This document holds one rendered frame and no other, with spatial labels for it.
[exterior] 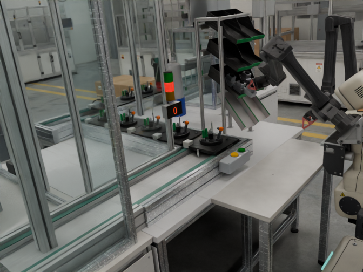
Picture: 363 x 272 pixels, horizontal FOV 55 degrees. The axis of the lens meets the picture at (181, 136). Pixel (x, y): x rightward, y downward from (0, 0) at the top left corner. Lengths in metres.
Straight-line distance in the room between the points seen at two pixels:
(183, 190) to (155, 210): 0.19
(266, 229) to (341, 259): 0.80
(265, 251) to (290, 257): 1.04
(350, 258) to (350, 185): 0.58
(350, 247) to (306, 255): 0.43
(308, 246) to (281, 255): 0.23
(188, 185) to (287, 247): 1.32
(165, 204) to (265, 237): 0.47
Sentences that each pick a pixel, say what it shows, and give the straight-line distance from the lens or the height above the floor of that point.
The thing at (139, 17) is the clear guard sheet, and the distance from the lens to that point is 1.80.
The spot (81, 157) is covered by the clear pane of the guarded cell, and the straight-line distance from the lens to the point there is 1.20.
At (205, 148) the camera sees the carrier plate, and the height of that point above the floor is 0.97.
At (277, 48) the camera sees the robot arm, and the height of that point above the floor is 1.54.
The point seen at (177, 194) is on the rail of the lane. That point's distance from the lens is 1.64.
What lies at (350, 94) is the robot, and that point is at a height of 1.30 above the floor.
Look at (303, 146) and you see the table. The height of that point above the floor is 0.86.
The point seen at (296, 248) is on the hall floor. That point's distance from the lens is 2.84.
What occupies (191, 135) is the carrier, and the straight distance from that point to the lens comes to 2.20.
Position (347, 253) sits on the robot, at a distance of 2.41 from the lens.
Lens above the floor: 1.74
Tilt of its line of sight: 20 degrees down
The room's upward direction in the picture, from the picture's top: 5 degrees counter-clockwise
